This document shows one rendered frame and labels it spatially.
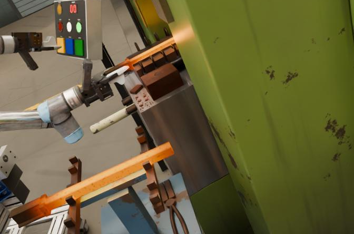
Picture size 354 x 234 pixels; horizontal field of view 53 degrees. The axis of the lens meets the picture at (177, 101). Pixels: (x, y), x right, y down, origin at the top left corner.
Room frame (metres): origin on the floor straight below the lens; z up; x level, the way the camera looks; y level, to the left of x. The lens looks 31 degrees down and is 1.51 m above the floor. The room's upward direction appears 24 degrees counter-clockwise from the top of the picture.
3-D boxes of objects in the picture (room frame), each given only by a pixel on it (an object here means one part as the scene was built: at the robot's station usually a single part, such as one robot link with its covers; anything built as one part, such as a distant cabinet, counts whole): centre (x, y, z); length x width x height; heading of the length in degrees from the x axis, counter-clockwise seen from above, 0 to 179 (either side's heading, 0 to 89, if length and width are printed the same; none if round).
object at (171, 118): (1.26, -0.12, 0.69); 0.56 x 0.38 x 0.45; 98
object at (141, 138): (0.85, 0.24, 0.96); 0.23 x 0.06 x 0.02; 90
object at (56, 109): (1.22, 0.42, 0.98); 0.11 x 0.08 x 0.09; 98
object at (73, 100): (1.23, 0.34, 0.98); 0.08 x 0.05 x 0.08; 8
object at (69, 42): (1.76, 0.37, 1.01); 0.07 x 0.05 x 0.07; 33
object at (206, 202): (1.26, -0.12, 0.23); 0.56 x 0.38 x 0.47; 98
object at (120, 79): (1.24, 0.16, 0.98); 0.09 x 0.03 x 0.06; 95
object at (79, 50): (1.68, 0.31, 1.01); 0.07 x 0.05 x 0.07; 33
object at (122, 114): (1.62, 0.24, 0.62); 0.44 x 0.05 x 0.05; 98
